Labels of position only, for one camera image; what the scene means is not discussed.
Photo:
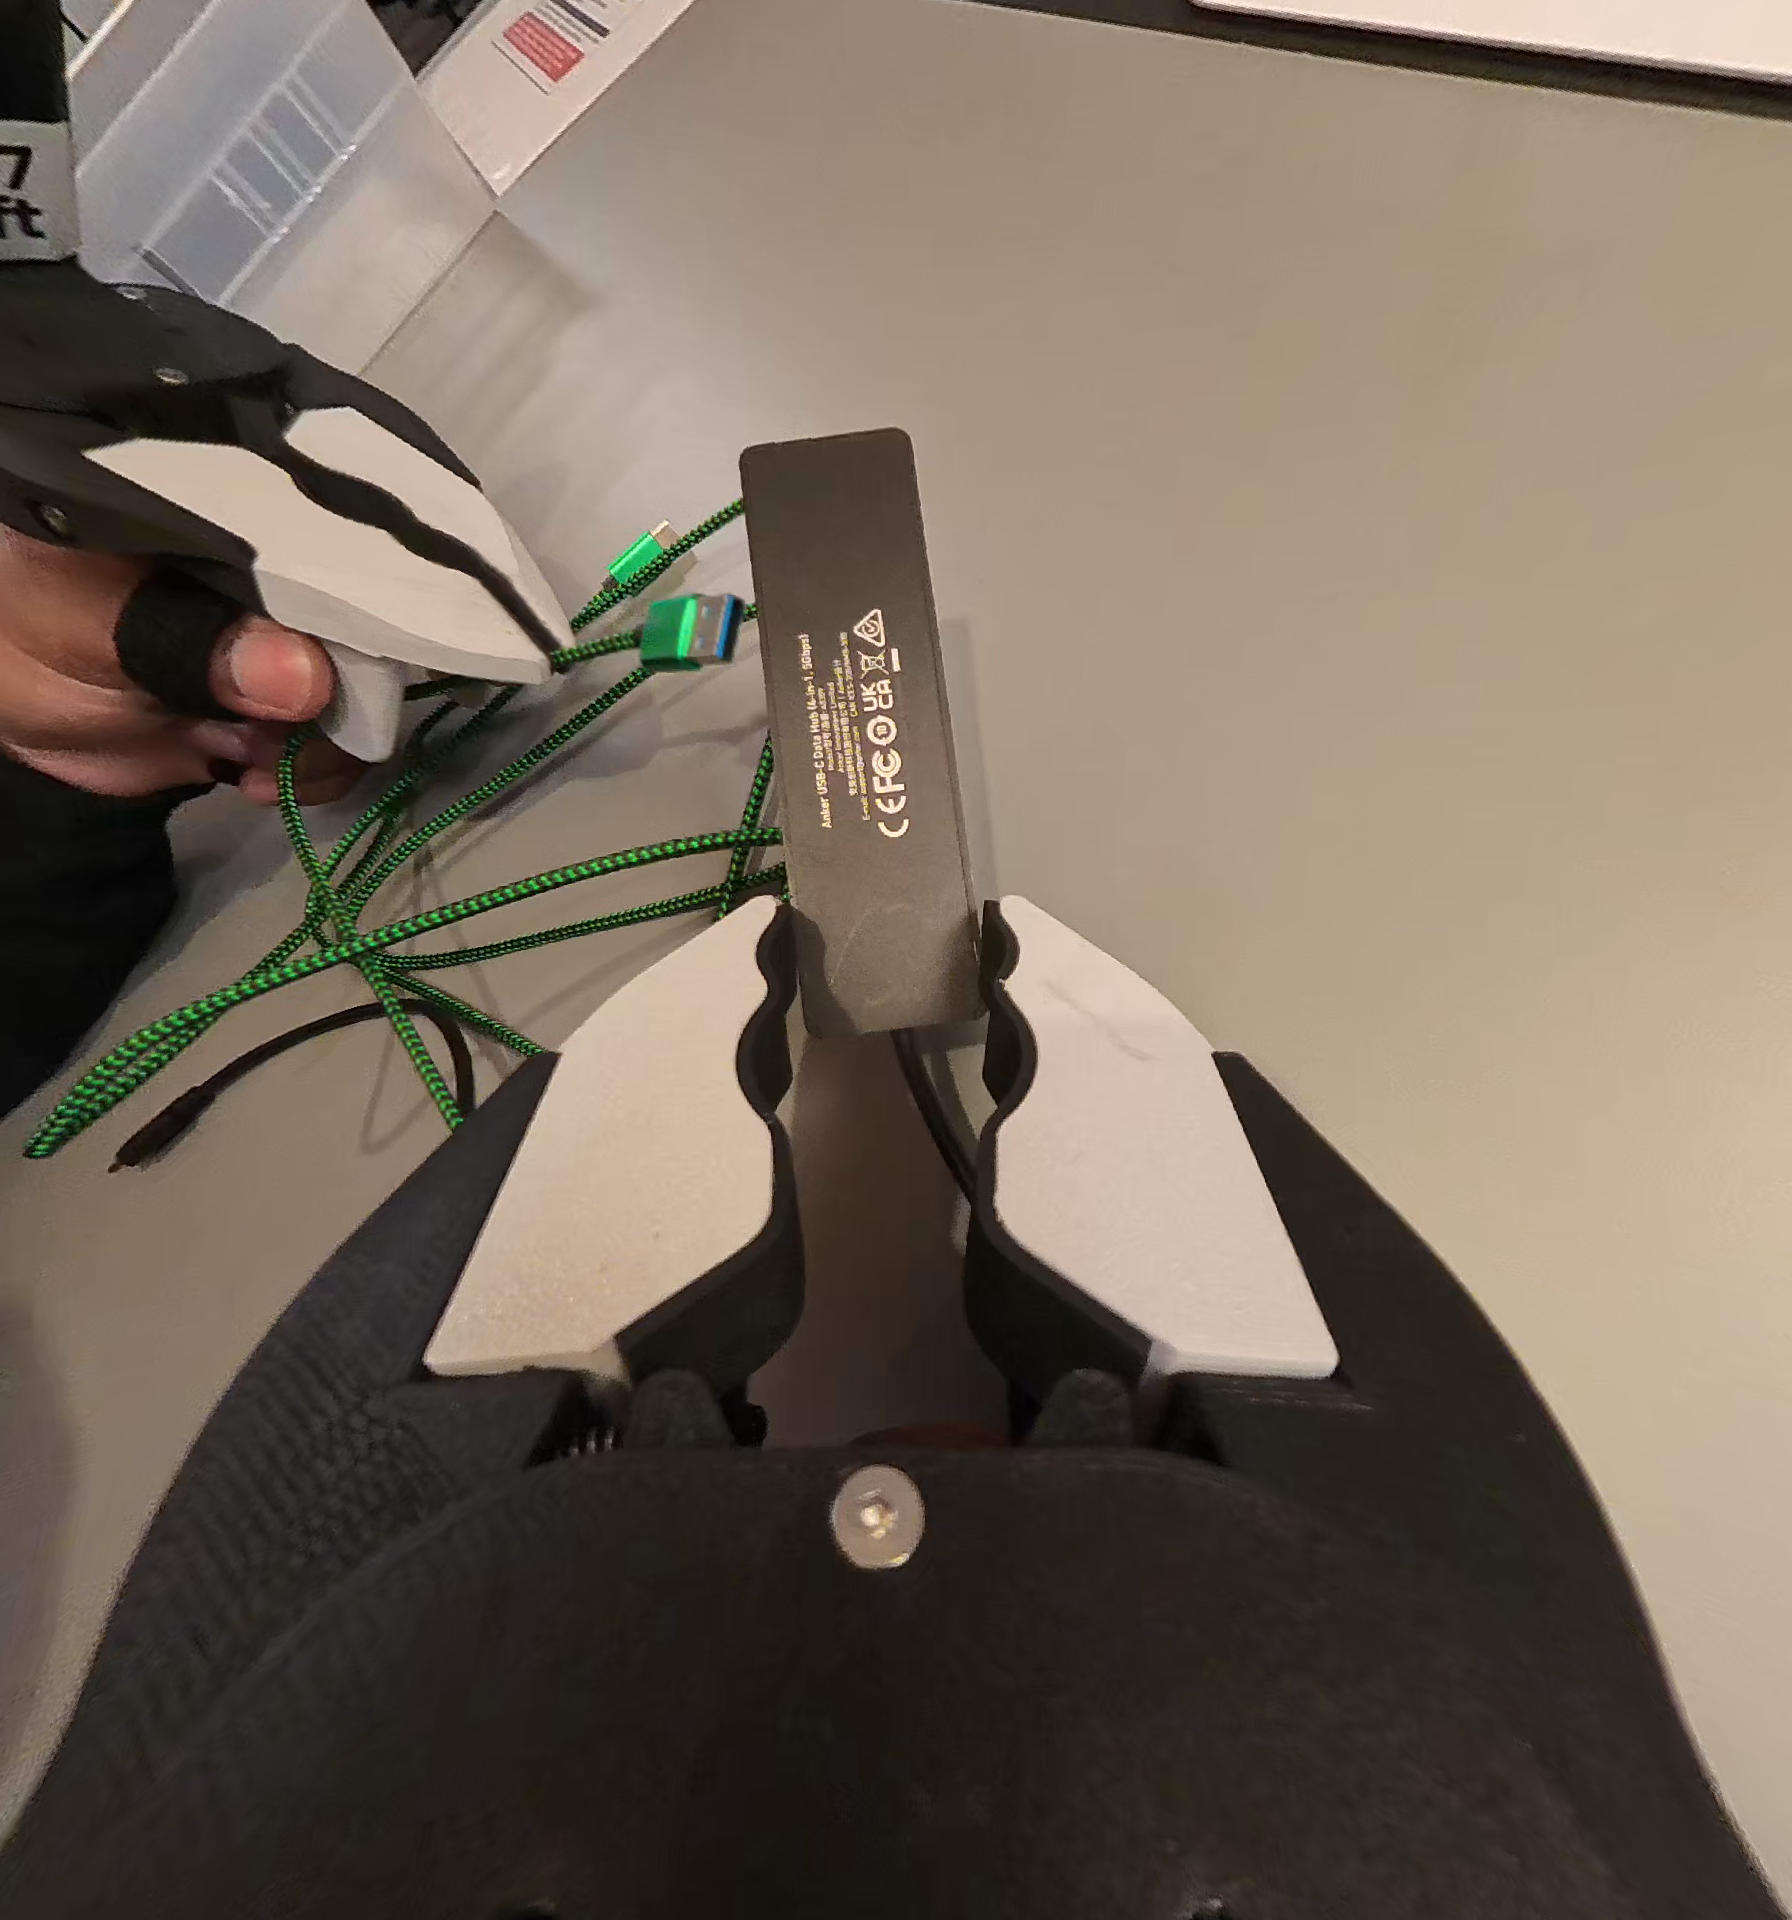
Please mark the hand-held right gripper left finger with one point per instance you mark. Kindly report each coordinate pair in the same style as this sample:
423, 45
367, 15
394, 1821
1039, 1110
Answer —
626, 1187

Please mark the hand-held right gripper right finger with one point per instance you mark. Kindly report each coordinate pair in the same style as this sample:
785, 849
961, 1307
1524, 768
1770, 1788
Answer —
1137, 1187

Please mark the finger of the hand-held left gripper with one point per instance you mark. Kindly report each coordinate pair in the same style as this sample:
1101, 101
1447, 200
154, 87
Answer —
325, 579
444, 511

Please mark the dark grey power bank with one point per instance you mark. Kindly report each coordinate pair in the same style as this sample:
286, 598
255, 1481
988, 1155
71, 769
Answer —
896, 931

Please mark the person's left hand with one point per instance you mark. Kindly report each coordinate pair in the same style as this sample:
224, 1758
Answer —
26, 659

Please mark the clear plastic storage box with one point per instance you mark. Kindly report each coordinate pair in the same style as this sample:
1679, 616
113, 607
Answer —
280, 179

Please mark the white sheet with red label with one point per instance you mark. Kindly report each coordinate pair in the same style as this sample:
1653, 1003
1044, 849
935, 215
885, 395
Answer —
596, 91

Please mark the white stand base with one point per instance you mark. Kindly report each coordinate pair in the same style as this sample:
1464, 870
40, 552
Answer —
1511, 32

